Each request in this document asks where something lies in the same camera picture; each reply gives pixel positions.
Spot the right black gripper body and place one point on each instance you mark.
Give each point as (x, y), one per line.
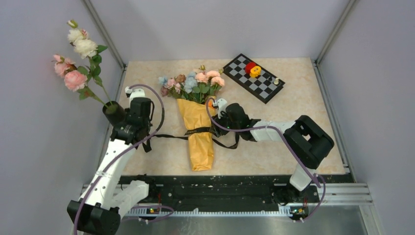
(225, 122)

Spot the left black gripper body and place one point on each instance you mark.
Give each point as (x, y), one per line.
(148, 124)

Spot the black ribbon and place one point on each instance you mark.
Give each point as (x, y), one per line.
(147, 146)

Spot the orange paper flower bouquet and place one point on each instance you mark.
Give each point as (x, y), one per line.
(195, 93)

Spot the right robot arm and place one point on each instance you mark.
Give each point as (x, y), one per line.
(308, 143)

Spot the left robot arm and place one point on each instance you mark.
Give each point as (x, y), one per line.
(98, 211)

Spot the black cylindrical vase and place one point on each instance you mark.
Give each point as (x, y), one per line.
(114, 112)

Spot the black white chessboard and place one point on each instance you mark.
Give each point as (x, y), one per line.
(260, 87)

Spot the red round toy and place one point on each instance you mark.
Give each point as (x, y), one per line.
(249, 66)

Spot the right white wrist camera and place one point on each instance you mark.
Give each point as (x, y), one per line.
(220, 106)

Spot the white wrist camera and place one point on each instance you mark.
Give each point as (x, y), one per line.
(220, 106)
(133, 93)

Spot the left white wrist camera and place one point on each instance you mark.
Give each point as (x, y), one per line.
(133, 93)

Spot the yellow ring toy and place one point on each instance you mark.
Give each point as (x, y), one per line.
(255, 71)

